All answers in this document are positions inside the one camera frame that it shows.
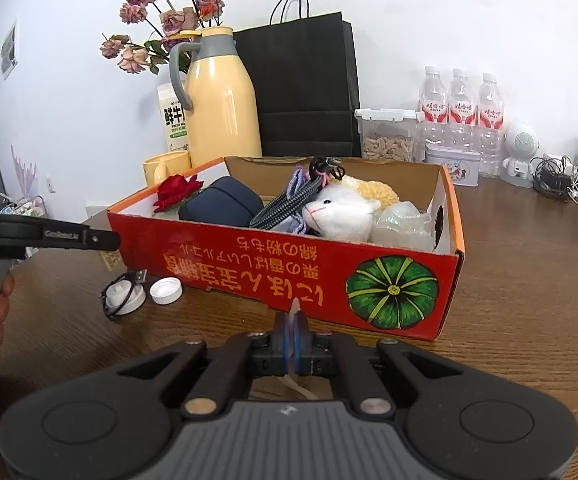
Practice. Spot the black paper bag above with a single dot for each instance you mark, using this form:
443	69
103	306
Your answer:
304	85

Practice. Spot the white wall outlet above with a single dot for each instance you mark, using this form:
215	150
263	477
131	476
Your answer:
51	184

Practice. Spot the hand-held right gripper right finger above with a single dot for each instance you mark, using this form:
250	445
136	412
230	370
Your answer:
303	345

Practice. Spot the yellow thermos jug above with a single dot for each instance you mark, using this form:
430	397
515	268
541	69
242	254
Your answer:
219	110

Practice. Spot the white robot speaker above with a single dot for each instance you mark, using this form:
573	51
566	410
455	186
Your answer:
519	145

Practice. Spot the clear plastic cup with wrap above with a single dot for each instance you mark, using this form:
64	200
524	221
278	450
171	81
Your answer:
399	225

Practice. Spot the red rose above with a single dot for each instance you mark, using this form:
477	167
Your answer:
174	190

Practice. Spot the red cardboard box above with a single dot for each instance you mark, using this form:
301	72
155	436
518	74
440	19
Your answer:
269	270

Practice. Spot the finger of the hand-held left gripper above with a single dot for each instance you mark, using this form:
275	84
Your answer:
54	238

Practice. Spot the clear seed container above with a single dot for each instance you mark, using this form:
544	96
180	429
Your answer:
389	147

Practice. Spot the small yellow block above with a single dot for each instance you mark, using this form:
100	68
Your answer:
109	260

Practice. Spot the white bottle cap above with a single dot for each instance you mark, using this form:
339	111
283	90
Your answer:
166	291

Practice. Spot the purple knitted cloth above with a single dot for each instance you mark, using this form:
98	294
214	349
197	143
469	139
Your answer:
296	180

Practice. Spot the white milk carton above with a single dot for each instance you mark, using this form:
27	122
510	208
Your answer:
174	120

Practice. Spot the navy zip pouch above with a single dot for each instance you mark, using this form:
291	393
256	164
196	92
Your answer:
219	200

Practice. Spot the dried pink rose bouquet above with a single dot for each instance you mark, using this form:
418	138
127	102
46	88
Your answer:
174	20

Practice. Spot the white printed tin box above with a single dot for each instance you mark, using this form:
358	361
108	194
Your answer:
461	166

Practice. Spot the yellow mug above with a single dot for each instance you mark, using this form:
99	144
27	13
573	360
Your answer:
169	165

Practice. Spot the red label water bottle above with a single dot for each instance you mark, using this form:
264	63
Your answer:
463	112
435	110
491	117

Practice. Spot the white and yellow plush sheep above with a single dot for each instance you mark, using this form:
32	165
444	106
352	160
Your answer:
339	210

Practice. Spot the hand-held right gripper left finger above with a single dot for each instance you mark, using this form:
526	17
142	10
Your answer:
284	345

